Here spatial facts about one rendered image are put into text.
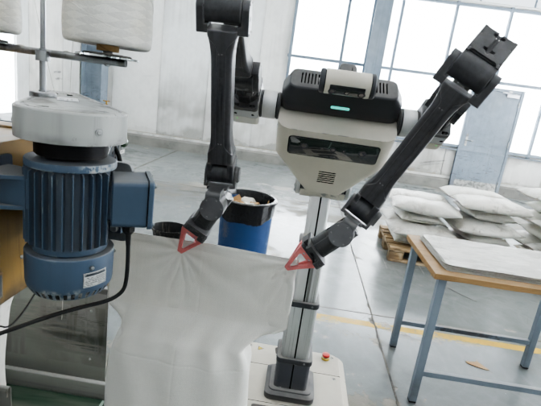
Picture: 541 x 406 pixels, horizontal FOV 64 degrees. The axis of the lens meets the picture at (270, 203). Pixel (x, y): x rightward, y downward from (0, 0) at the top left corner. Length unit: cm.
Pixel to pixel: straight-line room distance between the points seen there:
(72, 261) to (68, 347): 105
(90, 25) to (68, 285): 46
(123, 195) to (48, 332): 111
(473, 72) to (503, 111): 883
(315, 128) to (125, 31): 71
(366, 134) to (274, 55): 775
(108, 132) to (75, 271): 24
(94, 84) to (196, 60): 213
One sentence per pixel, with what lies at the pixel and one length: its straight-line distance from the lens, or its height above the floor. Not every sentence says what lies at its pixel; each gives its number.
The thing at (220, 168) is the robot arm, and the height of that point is 129.
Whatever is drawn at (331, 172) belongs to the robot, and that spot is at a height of 124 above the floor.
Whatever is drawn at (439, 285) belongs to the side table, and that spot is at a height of 68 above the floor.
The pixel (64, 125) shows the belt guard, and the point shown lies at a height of 140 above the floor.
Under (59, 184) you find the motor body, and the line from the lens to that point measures 78.
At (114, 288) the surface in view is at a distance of 127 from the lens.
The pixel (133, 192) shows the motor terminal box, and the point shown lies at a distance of 80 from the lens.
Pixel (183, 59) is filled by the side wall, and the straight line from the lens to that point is 942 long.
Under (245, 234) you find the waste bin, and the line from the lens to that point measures 333.
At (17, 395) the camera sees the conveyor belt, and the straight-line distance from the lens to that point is 182.
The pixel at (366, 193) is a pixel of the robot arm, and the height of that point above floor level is 128.
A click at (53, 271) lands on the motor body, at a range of 82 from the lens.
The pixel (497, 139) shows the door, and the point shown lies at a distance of 979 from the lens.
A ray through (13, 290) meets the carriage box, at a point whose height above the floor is 104.
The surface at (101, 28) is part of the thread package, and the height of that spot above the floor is 155.
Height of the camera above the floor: 149
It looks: 15 degrees down
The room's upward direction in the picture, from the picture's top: 8 degrees clockwise
